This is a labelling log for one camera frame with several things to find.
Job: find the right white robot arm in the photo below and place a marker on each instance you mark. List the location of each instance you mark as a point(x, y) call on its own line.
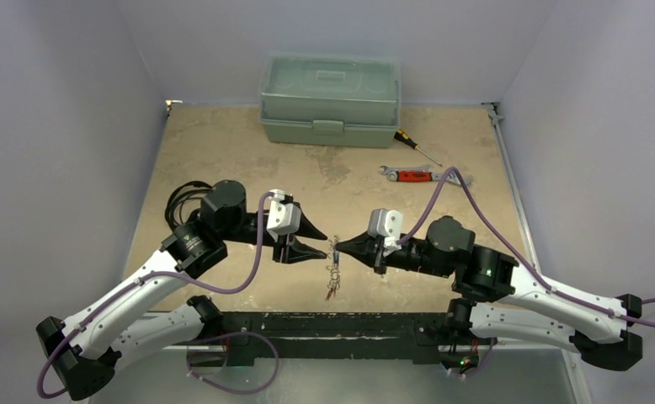
point(500, 298)

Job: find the silver metal key holder plate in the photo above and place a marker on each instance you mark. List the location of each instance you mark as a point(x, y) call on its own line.
point(333, 268)

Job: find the black yellow screwdriver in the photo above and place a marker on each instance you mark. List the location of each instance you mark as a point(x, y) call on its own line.
point(404, 138)

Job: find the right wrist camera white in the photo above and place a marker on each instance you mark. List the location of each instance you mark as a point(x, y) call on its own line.
point(384, 226)

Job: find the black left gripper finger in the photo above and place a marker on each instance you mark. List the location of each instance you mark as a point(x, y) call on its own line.
point(296, 252)
point(307, 228)

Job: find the green plastic toolbox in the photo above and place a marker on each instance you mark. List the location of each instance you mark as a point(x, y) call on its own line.
point(330, 100)

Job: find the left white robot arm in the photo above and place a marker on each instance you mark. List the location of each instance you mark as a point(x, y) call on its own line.
point(87, 349)

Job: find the silver open-end wrench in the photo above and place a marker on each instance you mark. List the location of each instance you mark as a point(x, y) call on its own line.
point(405, 168)

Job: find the red handled adjustable wrench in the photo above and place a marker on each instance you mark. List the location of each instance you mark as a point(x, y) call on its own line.
point(418, 176)

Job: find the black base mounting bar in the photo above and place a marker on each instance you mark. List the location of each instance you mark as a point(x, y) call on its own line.
point(419, 337)

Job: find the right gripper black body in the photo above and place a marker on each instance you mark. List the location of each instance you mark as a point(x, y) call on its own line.
point(378, 254)

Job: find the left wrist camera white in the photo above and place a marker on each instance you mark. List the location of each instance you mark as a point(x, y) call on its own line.
point(284, 215)

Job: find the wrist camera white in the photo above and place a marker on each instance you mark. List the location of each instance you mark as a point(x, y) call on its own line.
point(284, 215)
point(384, 226)

